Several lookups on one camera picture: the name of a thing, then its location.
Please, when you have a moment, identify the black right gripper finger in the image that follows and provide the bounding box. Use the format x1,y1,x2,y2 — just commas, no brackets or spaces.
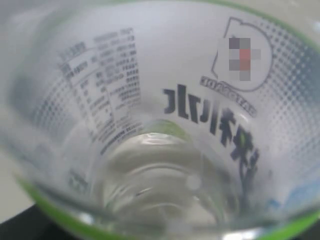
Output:
0,205,78,240

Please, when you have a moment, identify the clear plastic drink bottle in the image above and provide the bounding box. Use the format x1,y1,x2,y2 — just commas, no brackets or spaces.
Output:
0,0,320,240

